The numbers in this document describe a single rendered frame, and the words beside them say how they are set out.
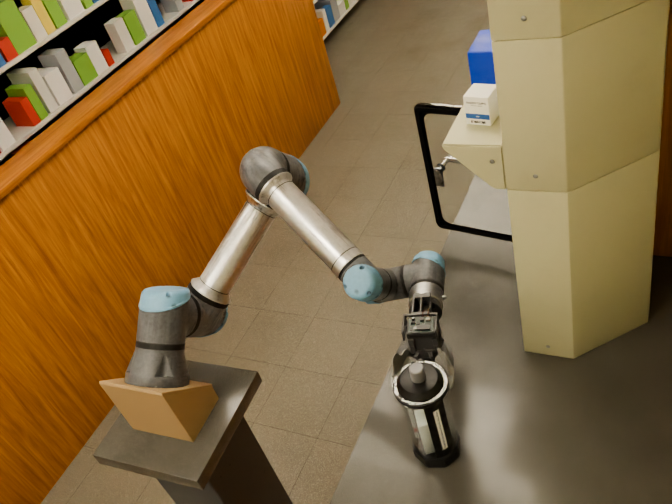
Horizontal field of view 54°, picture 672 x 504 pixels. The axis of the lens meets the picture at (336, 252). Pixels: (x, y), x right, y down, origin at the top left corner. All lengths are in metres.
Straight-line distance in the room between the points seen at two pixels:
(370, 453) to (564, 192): 0.69
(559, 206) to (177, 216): 2.43
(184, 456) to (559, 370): 0.89
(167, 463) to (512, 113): 1.10
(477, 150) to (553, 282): 0.34
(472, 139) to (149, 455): 1.05
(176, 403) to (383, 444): 0.48
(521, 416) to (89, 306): 2.08
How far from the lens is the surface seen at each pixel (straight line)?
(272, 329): 3.23
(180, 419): 1.64
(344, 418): 2.78
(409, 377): 1.31
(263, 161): 1.53
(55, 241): 2.94
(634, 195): 1.41
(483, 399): 1.56
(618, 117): 1.28
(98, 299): 3.13
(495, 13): 1.14
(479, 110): 1.31
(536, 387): 1.57
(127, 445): 1.79
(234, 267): 1.70
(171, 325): 1.62
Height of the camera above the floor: 2.19
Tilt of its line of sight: 38 degrees down
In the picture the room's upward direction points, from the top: 18 degrees counter-clockwise
